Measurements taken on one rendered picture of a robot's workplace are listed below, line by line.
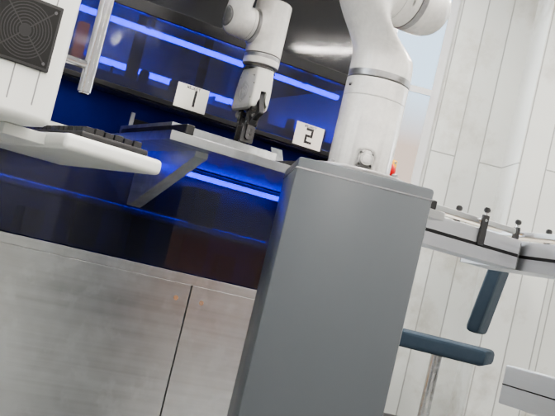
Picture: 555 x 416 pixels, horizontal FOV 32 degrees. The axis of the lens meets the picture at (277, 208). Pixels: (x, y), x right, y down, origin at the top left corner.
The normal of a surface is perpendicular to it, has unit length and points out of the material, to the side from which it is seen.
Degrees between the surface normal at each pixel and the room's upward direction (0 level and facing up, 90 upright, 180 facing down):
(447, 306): 90
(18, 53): 90
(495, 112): 90
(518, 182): 90
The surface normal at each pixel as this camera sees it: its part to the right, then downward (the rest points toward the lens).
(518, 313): 0.08, -0.05
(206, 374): 0.47, 0.04
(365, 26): -0.68, 0.33
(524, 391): -0.85, -0.24
